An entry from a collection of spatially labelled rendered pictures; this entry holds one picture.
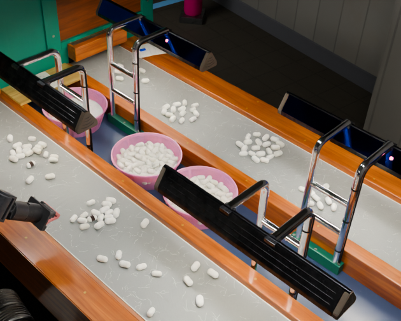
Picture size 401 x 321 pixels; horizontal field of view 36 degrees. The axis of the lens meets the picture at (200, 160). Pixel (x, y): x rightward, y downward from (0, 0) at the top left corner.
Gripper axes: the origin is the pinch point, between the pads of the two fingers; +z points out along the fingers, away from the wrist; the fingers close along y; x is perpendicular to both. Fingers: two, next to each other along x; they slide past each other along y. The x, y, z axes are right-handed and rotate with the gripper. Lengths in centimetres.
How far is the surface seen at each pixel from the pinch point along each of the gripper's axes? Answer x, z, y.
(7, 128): -5, 23, 64
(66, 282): 12.9, -2.4, -17.2
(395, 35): -124, 148, -10
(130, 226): -4.9, 22.5, -11.0
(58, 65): -38, 14, 44
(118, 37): -58, 72, 79
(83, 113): -31.9, -2.2, 8.3
